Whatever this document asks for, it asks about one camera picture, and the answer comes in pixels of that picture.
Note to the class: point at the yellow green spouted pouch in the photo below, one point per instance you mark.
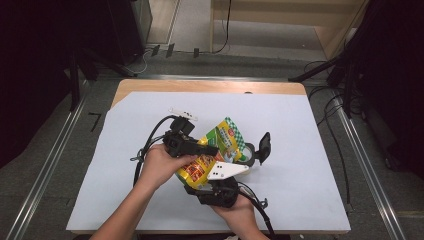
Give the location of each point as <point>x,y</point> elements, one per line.
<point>226,140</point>

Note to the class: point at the black curtain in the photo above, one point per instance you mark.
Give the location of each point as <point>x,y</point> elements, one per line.
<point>40,66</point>
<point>393,83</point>

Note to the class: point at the wooden table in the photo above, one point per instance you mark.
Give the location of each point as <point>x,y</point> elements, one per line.
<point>206,86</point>

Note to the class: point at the black stand leg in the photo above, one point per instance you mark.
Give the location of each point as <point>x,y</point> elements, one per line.
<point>313,70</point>

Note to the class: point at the light wooden cabinet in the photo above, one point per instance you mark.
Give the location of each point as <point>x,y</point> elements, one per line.
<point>266,13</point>

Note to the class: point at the person's right hand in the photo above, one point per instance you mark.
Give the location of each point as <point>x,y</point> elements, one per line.
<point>238,215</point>

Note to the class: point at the white table mat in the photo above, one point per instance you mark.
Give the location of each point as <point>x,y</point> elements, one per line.
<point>300,186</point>

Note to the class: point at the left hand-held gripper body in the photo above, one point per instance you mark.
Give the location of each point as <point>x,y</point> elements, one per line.
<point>180,143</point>

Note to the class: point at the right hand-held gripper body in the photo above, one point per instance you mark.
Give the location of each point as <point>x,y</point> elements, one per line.
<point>220,193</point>

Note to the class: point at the black tape mark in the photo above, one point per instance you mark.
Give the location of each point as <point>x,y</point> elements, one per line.
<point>96,120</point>

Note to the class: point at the metal floor rail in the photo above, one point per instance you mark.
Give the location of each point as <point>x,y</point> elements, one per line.
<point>370,173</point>
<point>46,166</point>

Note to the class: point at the person's left hand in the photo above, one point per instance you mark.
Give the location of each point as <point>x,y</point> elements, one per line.
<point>163,166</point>

